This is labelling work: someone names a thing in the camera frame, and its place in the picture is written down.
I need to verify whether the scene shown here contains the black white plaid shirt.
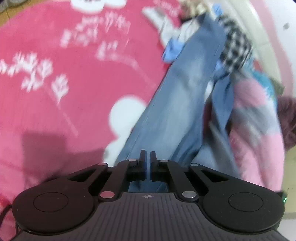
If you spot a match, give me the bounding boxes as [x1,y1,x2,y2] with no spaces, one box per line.
[218,15,252,73]

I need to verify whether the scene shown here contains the teal printed cloth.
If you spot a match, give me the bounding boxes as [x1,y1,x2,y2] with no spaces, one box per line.
[251,70,285,96]

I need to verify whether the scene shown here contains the pink cream bed headboard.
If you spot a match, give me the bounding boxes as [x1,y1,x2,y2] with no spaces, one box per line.
[220,1,295,95]

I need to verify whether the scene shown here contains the blue denim jeans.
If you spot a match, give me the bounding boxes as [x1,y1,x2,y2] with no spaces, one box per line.
[114,12,241,193]

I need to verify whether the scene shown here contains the pink floral bed blanket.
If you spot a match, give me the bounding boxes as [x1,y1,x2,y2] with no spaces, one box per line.
[0,0,183,241]

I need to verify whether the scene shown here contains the light blue shirt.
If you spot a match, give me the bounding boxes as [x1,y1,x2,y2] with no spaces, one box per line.
[162,4,224,64]

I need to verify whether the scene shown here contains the pink grey floral duvet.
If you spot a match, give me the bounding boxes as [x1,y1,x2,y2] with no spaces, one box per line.
[229,75,285,191]

